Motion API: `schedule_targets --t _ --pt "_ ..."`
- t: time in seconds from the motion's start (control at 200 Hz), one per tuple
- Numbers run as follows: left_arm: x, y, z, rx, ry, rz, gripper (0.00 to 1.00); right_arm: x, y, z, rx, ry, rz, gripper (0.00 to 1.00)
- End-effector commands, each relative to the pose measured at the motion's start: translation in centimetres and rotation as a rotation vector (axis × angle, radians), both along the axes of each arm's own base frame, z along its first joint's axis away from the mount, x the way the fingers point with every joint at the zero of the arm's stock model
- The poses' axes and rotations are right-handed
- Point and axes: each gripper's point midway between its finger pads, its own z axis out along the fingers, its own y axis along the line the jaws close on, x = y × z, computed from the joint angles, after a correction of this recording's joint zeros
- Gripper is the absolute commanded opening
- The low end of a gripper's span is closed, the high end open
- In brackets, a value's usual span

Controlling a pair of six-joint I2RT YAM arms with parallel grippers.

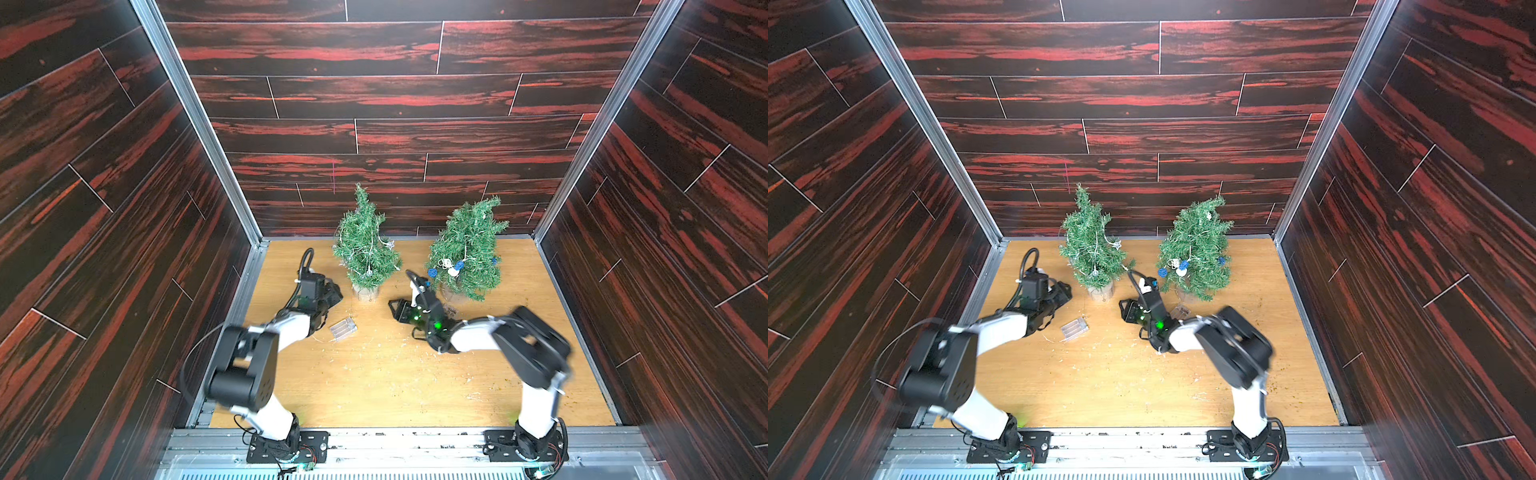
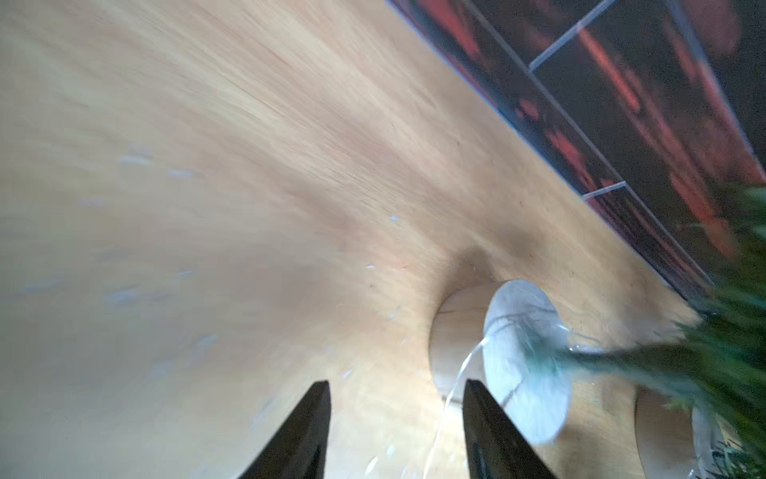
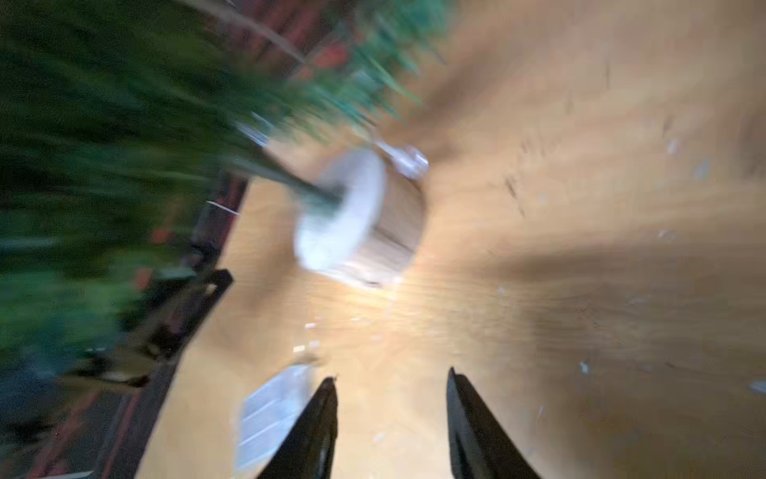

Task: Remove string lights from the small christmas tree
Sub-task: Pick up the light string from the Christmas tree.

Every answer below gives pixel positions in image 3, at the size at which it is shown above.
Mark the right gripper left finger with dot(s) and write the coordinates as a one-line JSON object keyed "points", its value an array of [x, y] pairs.
{"points": [[308, 449]]}

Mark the small christmas tree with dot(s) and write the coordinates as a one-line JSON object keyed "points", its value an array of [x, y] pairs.
{"points": [[115, 113]]}

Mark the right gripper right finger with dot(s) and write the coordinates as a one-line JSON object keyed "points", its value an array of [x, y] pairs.
{"points": [[479, 446]]}

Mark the left clear battery box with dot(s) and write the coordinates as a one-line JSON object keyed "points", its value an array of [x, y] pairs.
{"points": [[268, 415]]}

